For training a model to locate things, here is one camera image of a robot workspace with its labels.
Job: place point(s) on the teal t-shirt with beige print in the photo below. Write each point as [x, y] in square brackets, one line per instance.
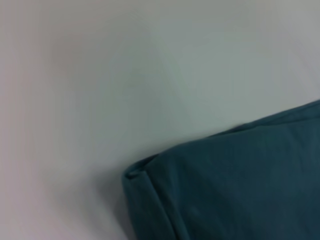
[237, 180]

